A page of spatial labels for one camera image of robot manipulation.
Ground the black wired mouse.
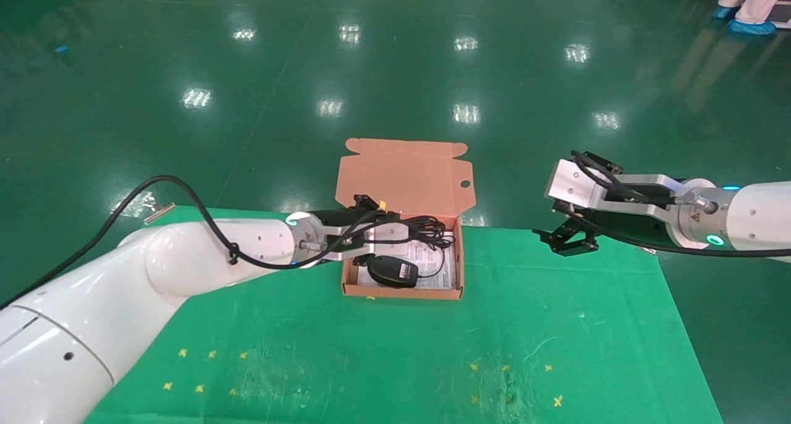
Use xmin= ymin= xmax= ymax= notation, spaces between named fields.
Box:
xmin=366 ymin=244 xmax=447 ymax=289

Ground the green table cloth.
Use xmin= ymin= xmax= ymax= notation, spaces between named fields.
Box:
xmin=83 ymin=205 xmax=725 ymax=424

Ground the black data cable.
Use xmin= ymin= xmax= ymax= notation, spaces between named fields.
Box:
xmin=393 ymin=215 xmax=456 ymax=250

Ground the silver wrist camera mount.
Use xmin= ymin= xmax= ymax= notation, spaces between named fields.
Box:
xmin=331 ymin=194 xmax=410 ymax=263
xmin=544 ymin=159 xmax=688 ymax=219

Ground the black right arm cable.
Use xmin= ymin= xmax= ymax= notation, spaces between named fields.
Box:
xmin=570 ymin=150 xmax=791 ymax=258

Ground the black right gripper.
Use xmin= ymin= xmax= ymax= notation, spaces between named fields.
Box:
xmin=532 ymin=198 xmax=677 ymax=257

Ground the silver metal binder clip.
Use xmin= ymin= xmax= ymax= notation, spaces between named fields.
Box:
xmin=142 ymin=195 xmax=177 ymax=225

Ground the white printed instruction sheet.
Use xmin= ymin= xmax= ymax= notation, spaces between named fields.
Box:
xmin=357 ymin=228 xmax=457 ymax=290

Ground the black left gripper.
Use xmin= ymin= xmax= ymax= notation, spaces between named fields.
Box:
xmin=312 ymin=209 xmax=379 ymax=229

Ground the orange cardboard box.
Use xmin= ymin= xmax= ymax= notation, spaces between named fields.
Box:
xmin=335 ymin=138 xmax=475 ymax=301

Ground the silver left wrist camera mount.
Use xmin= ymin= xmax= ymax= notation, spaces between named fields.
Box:
xmin=331 ymin=194 xmax=410 ymax=263

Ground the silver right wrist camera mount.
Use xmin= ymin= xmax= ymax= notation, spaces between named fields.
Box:
xmin=544 ymin=159 xmax=688 ymax=219

